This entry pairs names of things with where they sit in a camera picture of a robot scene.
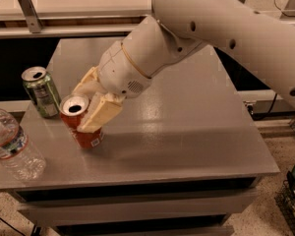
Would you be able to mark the white counter shelf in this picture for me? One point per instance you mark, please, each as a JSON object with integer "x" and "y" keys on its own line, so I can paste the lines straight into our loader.
{"x": 65, "y": 10}

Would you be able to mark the orange coke can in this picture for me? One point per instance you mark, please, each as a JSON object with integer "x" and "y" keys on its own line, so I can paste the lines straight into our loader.
{"x": 73, "y": 109}

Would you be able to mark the grey drawer cabinet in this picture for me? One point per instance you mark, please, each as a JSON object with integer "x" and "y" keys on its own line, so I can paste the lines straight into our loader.
{"x": 177, "y": 161}

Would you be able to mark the clear plastic water bottle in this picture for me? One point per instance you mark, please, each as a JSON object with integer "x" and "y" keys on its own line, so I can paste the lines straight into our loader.
{"x": 18, "y": 154}

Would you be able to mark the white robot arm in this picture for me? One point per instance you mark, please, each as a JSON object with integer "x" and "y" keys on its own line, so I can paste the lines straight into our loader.
{"x": 274, "y": 65}

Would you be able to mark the black wire basket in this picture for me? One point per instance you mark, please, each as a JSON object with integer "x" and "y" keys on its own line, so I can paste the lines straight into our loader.
{"x": 285, "y": 199}

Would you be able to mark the metal bracket left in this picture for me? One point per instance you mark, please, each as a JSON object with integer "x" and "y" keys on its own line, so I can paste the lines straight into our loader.
{"x": 31, "y": 16}

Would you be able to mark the green soda can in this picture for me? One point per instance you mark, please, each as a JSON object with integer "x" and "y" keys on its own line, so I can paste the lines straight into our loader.
{"x": 42, "y": 91}

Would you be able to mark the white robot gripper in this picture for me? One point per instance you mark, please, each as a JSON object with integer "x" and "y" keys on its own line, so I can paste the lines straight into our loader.
{"x": 120, "y": 72}

